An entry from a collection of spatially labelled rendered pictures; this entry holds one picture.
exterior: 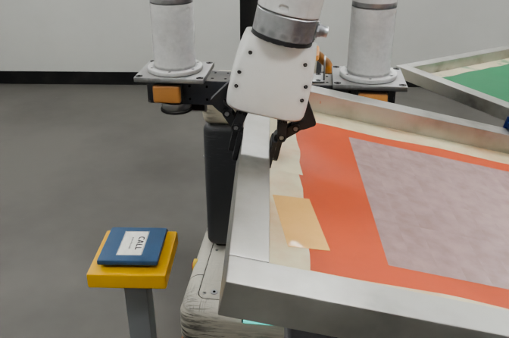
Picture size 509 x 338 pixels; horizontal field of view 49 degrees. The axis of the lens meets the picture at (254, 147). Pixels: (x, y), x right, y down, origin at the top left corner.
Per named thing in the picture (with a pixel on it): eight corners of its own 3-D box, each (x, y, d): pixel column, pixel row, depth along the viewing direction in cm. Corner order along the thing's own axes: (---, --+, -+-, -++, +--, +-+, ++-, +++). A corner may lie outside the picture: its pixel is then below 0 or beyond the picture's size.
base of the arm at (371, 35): (338, 62, 134) (342, -4, 127) (391, 64, 133) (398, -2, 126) (340, 82, 120) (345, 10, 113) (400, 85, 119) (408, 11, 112)
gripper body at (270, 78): (323, 29, 70) (300, 109, 75) (244, 10, 70) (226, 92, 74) (328, 44, 64) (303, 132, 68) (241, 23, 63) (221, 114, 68)
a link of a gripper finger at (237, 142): (248, 107, 73) (238, 151, 76) (224, 101, 73) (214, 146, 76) (248, 116, 70) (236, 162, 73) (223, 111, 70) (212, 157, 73)
